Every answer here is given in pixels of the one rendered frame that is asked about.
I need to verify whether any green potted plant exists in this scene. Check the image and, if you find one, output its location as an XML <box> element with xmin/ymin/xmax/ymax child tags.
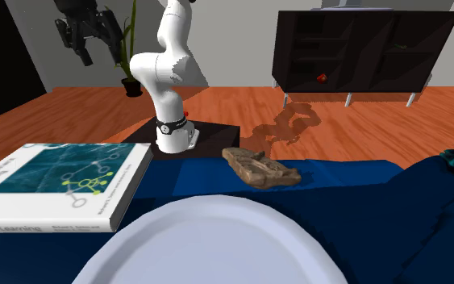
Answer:
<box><xmin>106</xmin><ymin>0</ymin><xmax>144</xmax><ymax>98</ymax></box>

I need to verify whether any brown flat carved figure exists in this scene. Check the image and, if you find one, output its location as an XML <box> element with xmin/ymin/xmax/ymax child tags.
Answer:
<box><xmin>221</xmin><ymin>147</ymin><xmax>302</xmax><ymax>190</ymax></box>

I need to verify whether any pale white plate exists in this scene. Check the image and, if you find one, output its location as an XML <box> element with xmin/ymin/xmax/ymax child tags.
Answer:
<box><xmin>71</xmin><ymin>194</ymin><xmax>349</xmax><ymax>284</ymax></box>

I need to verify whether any white and teal book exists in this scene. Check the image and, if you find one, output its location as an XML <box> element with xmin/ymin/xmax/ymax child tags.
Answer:
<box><xmin>0</xmin><ymin>142</ymin><xmax>155</xmax><ymax>234</ymax></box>

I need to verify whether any dark robot stand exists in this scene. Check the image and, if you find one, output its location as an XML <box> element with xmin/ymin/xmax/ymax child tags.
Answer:
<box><xmin>122</xmin><ymin>119</ymin><xmax>241</xmax><ymax>161</ymax></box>

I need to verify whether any black shelf cabinet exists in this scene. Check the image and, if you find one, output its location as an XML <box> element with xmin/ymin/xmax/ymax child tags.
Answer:
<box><xmin>271</xmin><ymin>0</ymin><xmax>454</xmax><ymax>108</ymax></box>

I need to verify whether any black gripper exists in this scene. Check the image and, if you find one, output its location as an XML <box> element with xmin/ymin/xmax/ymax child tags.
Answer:
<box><xmin>52</xmin><ymin>0</ymin><xmax>124</xmax><ymax>68</ymax></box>

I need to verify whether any blue sofa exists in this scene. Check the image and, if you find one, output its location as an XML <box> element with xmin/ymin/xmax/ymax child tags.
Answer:
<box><xmin>0</xmin><ymin>154</ymin><xmax>454</xmax><ymax>284</ymax></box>

